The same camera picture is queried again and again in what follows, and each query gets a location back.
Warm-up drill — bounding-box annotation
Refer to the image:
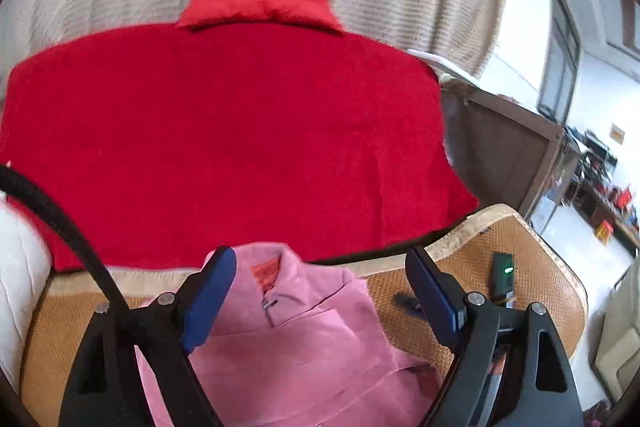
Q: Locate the woven bamboo mat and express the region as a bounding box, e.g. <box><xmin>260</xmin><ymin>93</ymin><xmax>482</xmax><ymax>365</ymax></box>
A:
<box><xmin>20</xmin><ymin>203</ymin><xmax>590</xmax><ymax>427</ymax></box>

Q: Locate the white flat board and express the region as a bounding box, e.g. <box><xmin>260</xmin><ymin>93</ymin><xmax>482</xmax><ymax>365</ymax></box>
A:
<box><xmin>407</xmin><ymin>49</ymin><xmax>481</xmax><ymax>85</ymax></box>

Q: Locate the black device with green light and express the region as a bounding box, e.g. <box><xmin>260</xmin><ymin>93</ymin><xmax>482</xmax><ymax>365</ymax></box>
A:
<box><xmin>491</xmin><ymin>252</ymin><xmax>517</xmax><ymax>308</ymax></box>

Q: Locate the black cable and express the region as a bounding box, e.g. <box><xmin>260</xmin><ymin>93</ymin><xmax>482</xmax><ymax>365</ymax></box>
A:
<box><xmin>0</xmin><ymin>164</ymin><xmax>131</xmax><ymax>313</ymax></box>

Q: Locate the dark framed window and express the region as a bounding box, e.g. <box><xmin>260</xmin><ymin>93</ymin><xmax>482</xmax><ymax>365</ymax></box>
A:
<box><xmin>537</xmin><ymin>0</ymin><xmax>583</xmax><ymax>122</ymax></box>

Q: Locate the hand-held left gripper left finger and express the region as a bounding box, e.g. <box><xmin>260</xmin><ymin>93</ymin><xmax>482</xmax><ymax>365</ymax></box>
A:
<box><xmin>59</xmin><ymin>246</ymin><xmax>237</xmax><ymax>427</ymax></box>

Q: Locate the white quilted cushion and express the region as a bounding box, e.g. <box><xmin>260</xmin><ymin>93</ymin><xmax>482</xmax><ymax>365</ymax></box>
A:
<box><xmin>0</xmin><ymin>199</ymin><xmax>53</xmax><ymax>388</ymax></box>

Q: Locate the pink zip-neck garment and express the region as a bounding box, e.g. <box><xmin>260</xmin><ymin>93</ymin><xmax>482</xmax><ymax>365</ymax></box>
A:
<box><xmin>135</xmin><ymin>243</ymin><xmax>451</xmax><ymax>427</ymax></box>

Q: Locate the red fleece blanket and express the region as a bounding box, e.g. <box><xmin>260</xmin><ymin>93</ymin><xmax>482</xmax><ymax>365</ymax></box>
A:
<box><xmin>0</xmin><ymin>22</ymin><xmax>481</xmax><ymax>273</ymax></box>

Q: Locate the cluttered side table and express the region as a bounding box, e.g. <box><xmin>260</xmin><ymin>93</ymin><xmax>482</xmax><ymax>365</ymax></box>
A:
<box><xmin>565</xmin><ymin>127</ymin><xmax>640</xmax><ymax>253</ymax></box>

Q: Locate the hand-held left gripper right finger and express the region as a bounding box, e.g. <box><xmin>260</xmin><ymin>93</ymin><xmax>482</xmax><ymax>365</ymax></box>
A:
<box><xmin>405</xmin><ymin>246</ymin><xmax>585</xmax><ymax>427</ymax></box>

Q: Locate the brown wall frame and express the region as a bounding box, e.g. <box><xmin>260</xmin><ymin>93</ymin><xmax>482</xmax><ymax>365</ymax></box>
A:
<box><xmin>620</xmin><ymin>0</ymin><xmax>640</xmax><ymax>52</ymax></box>

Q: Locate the beige chair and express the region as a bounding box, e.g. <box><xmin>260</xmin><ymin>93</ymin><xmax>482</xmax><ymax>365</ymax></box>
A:
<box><xmin>590</xmin><ymin>252</ymin><xmax>640</xmax><ymax>403</ymax></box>

